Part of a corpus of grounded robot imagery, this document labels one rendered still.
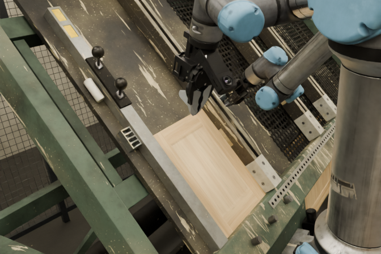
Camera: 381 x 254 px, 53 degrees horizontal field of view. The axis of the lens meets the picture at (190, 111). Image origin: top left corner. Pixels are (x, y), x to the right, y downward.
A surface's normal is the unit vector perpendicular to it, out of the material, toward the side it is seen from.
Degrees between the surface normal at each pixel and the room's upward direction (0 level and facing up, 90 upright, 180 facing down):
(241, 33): 116
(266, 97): 90
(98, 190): 56
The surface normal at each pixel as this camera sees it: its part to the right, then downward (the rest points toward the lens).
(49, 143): -0.57, 0.32
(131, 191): 0.57, -0.51
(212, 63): 0.44, -0.42
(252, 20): 0.36, 0.59
